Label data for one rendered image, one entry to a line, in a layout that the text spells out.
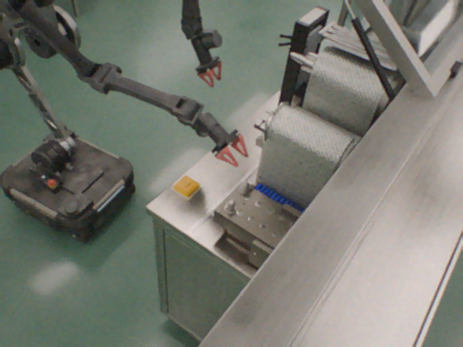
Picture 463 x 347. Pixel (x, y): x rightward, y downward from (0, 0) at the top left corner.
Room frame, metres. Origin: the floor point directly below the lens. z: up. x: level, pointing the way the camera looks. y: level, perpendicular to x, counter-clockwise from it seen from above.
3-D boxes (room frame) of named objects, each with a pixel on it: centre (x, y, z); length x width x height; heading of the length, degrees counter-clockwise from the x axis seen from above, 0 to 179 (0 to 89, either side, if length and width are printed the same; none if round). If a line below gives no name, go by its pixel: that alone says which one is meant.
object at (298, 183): (0.95, -0.20, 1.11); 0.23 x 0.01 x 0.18; 59
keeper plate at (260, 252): (0.74, -0.14, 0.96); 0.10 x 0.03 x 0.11; 59
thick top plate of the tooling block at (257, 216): (0.83, -0.17, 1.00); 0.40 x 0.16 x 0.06; 59
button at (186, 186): (1.04, 0.16, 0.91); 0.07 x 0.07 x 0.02; 59
